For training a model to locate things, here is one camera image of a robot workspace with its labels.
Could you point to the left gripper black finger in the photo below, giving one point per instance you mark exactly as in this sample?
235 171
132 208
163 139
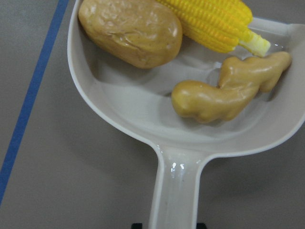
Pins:
136 226

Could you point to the beige plastic dustpan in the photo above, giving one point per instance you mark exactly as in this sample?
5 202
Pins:
137 102

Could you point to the tan toy ginger root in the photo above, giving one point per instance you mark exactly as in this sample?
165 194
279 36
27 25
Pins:
239 82

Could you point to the brown toy potato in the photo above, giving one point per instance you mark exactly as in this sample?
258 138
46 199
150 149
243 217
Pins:
143 33

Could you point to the yellow toy corn cob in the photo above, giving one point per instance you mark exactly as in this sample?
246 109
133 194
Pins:
219 25

